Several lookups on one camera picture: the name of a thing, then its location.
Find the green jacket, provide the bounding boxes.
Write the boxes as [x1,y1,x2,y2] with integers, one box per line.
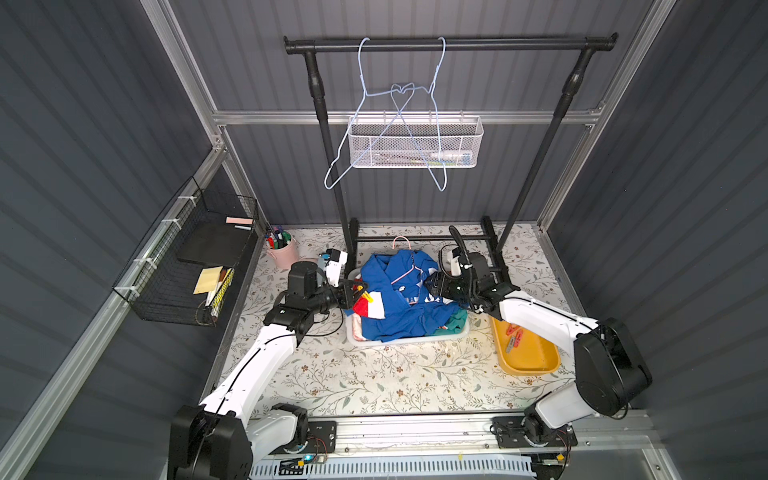
[442,309,468,335]

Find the red white blue jacket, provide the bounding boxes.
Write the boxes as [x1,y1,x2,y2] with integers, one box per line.
[352,250,464,341]

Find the pink wire hanger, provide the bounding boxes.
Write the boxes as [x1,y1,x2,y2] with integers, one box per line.
[391,235,412,250]

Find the light blue wire hanger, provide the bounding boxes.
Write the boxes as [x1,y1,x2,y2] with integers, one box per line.
[323,37,442,190]

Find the blue hanger with green jacket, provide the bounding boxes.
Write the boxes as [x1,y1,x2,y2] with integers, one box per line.
[390,36,448,192]

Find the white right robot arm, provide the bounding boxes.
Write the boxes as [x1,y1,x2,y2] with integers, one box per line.
[426,225,653,446]

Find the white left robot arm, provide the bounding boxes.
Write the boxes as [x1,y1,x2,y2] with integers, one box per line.
[167,261,368,479]

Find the white plastic basket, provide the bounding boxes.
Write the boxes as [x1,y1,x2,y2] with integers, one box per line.
[345,269,472,349]

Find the pink pen cup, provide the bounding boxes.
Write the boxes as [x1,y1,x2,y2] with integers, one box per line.
[266,226,300,270]

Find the floral table mat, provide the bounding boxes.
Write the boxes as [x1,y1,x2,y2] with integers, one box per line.
[215,223,574,419]

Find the yellow plastic tray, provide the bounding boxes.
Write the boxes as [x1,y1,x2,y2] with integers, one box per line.
[490,318,561,376]

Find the yellow sticky notes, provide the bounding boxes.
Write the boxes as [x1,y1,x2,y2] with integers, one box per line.
[193,266,223,295]

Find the black clothes rack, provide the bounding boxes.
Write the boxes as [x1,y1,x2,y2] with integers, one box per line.
[283,32,619,281]

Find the silver mesh wall basket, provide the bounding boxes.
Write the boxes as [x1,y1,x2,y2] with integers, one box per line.
[347,113,484,169]

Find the black wire wall basket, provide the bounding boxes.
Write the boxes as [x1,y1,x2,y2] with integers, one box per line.
[113,179,260,327]

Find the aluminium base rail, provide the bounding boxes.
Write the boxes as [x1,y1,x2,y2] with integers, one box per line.
[173,412,655,464]

